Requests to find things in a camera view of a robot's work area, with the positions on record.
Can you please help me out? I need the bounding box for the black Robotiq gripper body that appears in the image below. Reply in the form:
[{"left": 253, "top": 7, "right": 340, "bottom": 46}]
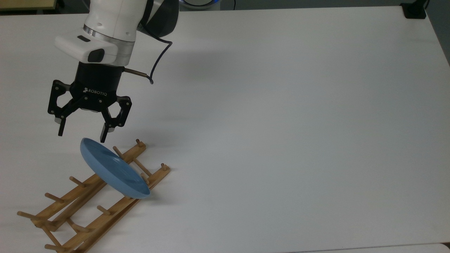
[{"left": 70, "top": 63, "right": 123, "bottom": 113}]

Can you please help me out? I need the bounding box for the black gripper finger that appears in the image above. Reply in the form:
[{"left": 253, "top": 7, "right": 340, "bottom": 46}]
[
  {"left": 47, "top": 80, "right": 81, "bottom": 137},
  {"left": 99, "top": 95, "right": 133, "bottom": 143}
]

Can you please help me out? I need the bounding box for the blue round plate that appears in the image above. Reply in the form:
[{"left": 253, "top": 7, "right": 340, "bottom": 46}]
[{"left": 80, "top": 137, "right": 151, "bottom": 199}]

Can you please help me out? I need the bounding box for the wooden plate rack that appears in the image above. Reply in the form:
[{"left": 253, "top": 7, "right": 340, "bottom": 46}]
[{"left": 17, "top": 139, "right": 171, "bottom": 253}]

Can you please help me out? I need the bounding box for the wooden board edge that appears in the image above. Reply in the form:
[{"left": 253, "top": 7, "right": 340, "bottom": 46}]
[{"left": 0, "top": 0, "right": 57, "bottom": 11}]

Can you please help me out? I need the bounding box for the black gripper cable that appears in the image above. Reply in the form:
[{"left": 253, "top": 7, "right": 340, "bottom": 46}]
[{"left": 123, "top": 21, "right": 173, "bottom": 85}]

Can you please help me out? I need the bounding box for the black camera stand clamp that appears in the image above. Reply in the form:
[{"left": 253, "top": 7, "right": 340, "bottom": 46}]
[{"left": 401, "top": 0, "right": 430, "bottom": 19}]

